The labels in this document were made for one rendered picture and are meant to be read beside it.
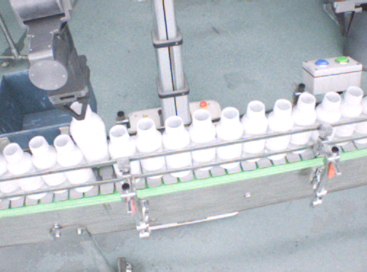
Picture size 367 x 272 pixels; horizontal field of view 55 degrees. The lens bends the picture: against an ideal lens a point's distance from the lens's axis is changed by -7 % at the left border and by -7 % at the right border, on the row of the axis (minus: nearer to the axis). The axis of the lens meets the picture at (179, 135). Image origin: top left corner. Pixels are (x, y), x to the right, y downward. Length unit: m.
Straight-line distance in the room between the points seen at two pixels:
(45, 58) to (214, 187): 0.53
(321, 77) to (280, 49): 1.95
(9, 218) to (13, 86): 0.63
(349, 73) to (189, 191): 0.52
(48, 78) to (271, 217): 1.59
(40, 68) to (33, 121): 0.99
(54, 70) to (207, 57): 2.31
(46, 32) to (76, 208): 0.49
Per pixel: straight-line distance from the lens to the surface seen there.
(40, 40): 0.57
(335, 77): 1.03
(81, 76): 0.67
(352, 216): 2.09
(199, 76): 2.65
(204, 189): 0.91
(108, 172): 0.93
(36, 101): 1.52
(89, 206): 0.93
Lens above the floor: 1.74
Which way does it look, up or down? 50 degrees down
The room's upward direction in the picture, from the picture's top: 7 degrees counter-clockwise
